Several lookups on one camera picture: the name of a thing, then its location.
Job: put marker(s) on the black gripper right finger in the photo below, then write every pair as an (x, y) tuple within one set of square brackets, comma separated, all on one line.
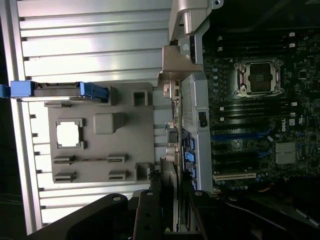
[(262, 225)]

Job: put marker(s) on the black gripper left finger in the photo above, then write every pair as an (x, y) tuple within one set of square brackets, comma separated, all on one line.
[(100, 217)]

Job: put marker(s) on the white expansion slot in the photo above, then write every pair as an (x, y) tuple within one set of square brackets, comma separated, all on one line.
[(233, 176)]

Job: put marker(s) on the loose green RAM stick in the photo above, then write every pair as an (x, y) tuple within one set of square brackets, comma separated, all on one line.
[(91, 159)]

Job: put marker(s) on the black long expansion slot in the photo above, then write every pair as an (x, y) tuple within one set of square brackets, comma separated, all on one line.
[(235, 155), (235, 166)]

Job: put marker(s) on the grey parts rack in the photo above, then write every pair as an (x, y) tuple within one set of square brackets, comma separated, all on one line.
[(100, 145)]

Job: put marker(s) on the silver chipset heatsink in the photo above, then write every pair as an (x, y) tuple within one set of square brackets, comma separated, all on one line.
[(287, 153)]

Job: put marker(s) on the silver CPU chip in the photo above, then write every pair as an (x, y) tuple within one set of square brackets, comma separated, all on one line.
[(68, 135)]

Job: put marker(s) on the blue expansion slot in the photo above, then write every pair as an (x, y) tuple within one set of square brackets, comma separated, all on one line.
[(237, 136)]

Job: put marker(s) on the silver hard disk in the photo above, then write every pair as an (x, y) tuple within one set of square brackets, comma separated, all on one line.
[(55, 90)]

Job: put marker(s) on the open black PC case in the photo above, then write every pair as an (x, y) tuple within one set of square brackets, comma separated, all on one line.
[(200, 100)]

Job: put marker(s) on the metal CPU socket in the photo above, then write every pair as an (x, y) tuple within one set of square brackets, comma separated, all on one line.
[(260, 77)]

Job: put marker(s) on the green motherboard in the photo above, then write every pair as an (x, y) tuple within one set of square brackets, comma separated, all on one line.
[(307, 82)]

